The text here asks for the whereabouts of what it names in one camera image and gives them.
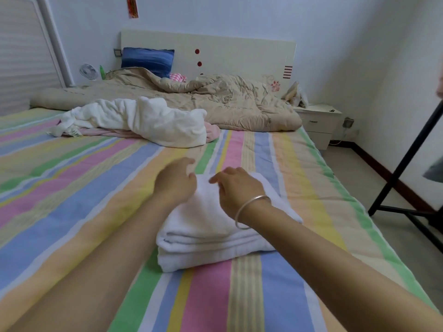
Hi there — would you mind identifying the dark brown baseboard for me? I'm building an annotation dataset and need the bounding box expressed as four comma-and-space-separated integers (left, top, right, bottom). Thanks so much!
331, 140, 443, 219

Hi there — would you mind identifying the person's right hand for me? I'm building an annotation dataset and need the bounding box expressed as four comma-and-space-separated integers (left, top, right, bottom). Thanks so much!
209, 167, 272, 222

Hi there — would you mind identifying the striped pastel bed sheet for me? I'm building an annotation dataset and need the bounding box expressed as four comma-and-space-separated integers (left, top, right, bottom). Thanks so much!
0, 107, 438, 332

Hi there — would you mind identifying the small white desk fan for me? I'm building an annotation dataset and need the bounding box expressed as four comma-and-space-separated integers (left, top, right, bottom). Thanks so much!
79, 63, 100, 82

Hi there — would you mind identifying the pink fleece blanket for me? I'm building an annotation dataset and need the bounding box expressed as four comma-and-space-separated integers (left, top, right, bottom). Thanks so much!
66, 122, 222, 144

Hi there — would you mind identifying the white headboard with red dots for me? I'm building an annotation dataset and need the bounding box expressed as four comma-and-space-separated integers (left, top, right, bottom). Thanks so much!
119, 30, 297, 94

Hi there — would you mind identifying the person's left forearm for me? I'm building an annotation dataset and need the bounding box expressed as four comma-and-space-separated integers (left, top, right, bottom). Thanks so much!
7, 197, 181, 332

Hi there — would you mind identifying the person's left hand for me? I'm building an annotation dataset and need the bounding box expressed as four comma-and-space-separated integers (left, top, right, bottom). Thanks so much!
152, 157, 199, 208

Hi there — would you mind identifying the grey hanging garment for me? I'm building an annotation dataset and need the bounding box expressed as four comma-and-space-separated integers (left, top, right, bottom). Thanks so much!
423, 155, 443, 184

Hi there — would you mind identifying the black clothes rack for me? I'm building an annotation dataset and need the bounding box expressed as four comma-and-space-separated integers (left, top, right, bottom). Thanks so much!
368, 100, 443, 253

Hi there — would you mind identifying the silver bracelet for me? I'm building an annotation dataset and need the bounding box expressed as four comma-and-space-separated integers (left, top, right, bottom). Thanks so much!
234, 195, 273, 230

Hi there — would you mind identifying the white nightstand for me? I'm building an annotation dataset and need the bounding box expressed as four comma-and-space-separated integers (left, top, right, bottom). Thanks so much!
294, 103, 343, 151

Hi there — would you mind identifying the cream fleece blanket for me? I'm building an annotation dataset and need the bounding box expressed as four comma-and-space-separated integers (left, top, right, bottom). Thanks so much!
50, 96, 209, 148

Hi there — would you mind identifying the blue pillow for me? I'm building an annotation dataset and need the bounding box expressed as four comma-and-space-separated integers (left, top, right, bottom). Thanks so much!
121, 47, 175, 78

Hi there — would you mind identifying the person's right forearm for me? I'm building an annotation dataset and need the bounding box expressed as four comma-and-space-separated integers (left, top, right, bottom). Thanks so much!
242, 204, 443, 332

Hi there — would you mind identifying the beige quilt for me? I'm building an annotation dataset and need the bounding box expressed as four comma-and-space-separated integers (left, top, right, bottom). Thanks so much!
30, 67, 303, 132

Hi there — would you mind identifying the white towel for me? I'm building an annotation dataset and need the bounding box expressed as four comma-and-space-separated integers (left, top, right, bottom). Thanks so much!
156, 171, 304, 274

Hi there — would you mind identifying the cream plush toy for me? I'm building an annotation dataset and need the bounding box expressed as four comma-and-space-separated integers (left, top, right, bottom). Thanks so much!
281, 81, 310, 109

